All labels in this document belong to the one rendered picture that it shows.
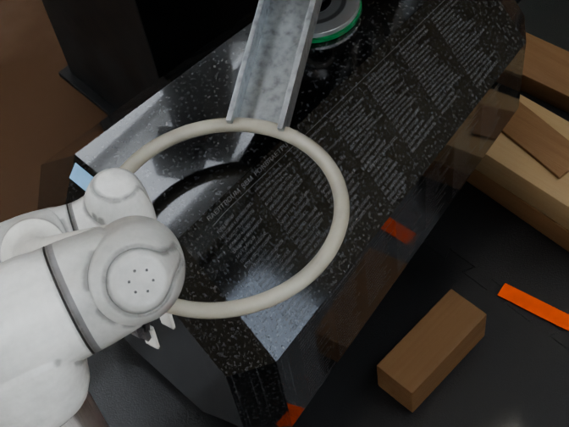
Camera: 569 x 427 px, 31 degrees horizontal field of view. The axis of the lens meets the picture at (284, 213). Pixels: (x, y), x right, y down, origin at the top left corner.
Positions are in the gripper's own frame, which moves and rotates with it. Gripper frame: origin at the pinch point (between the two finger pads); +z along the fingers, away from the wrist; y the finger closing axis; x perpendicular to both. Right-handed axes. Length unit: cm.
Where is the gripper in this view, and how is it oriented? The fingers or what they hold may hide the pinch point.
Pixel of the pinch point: (157, 325)
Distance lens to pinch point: 197.4
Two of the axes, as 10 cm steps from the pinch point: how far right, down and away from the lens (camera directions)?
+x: -8.5, -3.7, 3.9
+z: 0.8, 6.3, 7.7
